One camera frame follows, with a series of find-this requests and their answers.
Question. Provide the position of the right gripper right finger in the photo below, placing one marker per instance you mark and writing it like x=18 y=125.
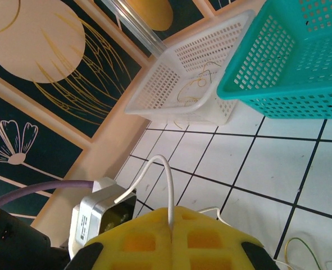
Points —
x=210 y=247

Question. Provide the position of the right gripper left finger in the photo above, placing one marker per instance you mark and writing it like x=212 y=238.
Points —
x=137 y=247

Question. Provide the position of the white plastic mesh basket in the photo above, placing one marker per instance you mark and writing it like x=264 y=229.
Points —
x=160 y=81

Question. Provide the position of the teal plastic mesh basket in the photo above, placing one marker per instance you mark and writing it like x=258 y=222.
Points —
x=283 y=64

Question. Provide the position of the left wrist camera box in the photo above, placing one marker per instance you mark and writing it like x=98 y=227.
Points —
x=90 y=219

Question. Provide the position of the aluminium frame post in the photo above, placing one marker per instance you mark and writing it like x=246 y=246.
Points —
x=137 y=25

